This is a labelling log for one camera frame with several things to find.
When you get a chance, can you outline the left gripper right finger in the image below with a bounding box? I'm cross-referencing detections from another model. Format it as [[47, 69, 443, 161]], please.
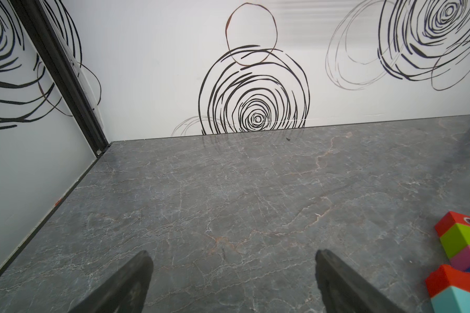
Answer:
[[315, 249, 403, 313]]

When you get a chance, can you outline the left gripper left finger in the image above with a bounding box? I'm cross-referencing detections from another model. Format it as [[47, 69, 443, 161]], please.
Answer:
[[70, 250, 154, 312]]

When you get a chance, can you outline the red long lego brick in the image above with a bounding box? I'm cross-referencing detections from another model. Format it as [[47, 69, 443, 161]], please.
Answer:
[[425, 265, 470, 300]]

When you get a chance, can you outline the teal lego brick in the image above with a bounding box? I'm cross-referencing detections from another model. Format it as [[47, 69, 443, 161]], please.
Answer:
[[431, 286, 470, 313]]

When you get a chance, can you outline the pink square lego brick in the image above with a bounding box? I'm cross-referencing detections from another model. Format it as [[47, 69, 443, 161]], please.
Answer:
[[450, 245, 470, 271]]

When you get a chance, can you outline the long green lego brick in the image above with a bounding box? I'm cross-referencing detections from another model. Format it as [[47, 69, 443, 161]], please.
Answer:
[[439, 224, 470, 259]]

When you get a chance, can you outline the small red lego brick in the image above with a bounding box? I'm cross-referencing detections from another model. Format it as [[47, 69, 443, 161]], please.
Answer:
[[434, 211, 470, 237]]

